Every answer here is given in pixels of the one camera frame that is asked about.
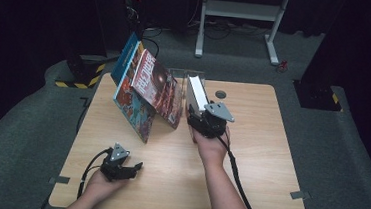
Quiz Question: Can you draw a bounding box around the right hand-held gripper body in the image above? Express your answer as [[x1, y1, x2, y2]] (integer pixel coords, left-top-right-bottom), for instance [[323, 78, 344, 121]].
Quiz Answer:
[[185, 99, 237, 141]]

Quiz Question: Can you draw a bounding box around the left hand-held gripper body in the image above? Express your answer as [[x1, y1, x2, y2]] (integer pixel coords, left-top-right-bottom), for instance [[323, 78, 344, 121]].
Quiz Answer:
[[98, 141, 132, 184]]

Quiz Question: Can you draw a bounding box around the white and red book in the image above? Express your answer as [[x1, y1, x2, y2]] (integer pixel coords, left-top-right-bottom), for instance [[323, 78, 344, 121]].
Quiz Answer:
[[182, 74, 212, 144]]

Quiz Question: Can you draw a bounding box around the clear acrylic book rack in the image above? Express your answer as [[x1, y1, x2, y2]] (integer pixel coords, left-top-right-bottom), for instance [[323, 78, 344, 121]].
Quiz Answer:
[[164, 67, 208, 120]]

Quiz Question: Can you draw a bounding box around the purple magazine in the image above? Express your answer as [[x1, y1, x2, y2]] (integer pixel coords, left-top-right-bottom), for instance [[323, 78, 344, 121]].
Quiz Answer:
[[127, 47, 188, 130]]

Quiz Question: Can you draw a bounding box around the light blue picture book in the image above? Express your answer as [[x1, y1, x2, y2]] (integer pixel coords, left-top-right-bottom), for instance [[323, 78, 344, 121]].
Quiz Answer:
[[109, 40, 162, 145]]

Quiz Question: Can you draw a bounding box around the person's left hand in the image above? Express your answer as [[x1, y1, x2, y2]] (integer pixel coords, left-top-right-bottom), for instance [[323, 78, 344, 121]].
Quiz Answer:
[[83, 169, 130, 209]]

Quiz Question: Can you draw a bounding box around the person's right hand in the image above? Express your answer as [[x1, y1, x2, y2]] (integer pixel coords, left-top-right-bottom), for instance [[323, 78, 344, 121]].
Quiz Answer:
[[186, 123, 233, 171]]

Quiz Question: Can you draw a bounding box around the grey tape strip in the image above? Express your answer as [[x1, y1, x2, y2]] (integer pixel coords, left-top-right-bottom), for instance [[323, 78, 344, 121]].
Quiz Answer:
[[289, 189, 312, 202], [49, 174, 72, 186]]

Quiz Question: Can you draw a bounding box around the small red floor object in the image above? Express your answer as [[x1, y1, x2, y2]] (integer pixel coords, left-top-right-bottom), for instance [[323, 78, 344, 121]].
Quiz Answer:
[[275, 60, 290, 74]]

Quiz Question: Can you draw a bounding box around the black yellow striped base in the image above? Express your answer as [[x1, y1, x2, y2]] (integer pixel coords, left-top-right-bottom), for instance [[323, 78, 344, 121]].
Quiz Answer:
[[53, 52, 107, 91], [292, 80, 345, 113]]

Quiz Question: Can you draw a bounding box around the white metal stand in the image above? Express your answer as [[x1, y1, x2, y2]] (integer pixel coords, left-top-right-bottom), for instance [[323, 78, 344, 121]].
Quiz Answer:
[[194, 0, 292, 66]]

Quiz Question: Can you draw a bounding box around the dark equipment tower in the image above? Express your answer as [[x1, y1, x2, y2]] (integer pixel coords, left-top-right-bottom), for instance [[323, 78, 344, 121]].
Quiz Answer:
[[116, 0, 150, 54]]

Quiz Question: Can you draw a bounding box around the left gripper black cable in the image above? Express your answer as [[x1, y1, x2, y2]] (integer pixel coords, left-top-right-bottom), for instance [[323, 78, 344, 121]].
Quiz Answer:
[[76, 145, 113, 202]]

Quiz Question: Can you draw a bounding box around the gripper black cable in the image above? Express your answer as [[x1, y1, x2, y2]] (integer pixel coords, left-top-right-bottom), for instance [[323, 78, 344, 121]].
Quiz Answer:
[[211, 135, 264, 209], [76, 145, 113, 202]]

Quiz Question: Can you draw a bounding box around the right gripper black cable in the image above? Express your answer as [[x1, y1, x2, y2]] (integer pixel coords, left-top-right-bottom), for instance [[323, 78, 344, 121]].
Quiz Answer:
[[211, 135, 264, 209]]

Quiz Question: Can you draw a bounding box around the thin black floor cable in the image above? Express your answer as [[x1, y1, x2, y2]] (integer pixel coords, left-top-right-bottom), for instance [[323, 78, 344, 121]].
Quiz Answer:
[[76, 95, 92, 135]]

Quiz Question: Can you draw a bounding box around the black cables bundle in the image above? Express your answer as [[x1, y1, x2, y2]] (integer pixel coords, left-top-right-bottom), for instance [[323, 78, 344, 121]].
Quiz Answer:
[[185, 15, 271, 45]]

